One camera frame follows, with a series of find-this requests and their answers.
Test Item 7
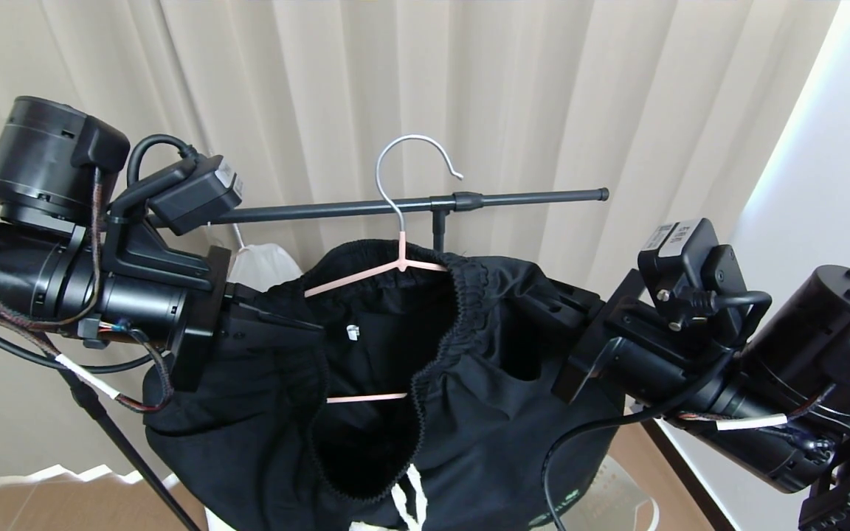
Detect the black cable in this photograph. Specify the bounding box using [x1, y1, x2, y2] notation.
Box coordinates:
[542, 290, 774, 531]
[0, 317, 157, 374]
[126, 134, 201, 189]

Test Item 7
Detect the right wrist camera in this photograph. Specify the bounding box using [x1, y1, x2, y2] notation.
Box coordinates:
[637, 218, 750, 347]

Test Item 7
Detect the white printed t-shirt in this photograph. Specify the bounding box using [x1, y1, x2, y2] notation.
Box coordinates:
[227, 243, 305, 293]

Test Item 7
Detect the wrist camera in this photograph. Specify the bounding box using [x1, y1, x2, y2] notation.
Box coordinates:
[637, 218, 750, 347]
[104, 153, 246, 290]

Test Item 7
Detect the pink clothes hanger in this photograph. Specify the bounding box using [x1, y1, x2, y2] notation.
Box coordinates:
[303, 134, 465, 405]

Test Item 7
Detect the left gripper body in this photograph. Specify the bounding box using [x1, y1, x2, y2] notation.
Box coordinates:
[0, 220, 234, 393]

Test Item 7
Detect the white curtain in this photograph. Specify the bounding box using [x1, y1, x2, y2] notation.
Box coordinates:
[0, 0, 843, 473]

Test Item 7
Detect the black clothes rack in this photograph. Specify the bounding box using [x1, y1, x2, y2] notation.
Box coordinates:
[56, 188, 610, 531]

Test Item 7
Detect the white laundry basket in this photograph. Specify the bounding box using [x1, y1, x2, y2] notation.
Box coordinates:
[528, 454, 660, 531]

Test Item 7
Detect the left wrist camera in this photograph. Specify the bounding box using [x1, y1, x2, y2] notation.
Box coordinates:
[104, 153, 246, 290]

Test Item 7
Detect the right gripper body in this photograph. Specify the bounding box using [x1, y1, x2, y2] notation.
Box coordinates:
[554, 269, 836, 493]

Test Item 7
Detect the black garment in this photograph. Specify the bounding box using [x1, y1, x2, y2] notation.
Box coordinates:
[143, 237, 626, 531]

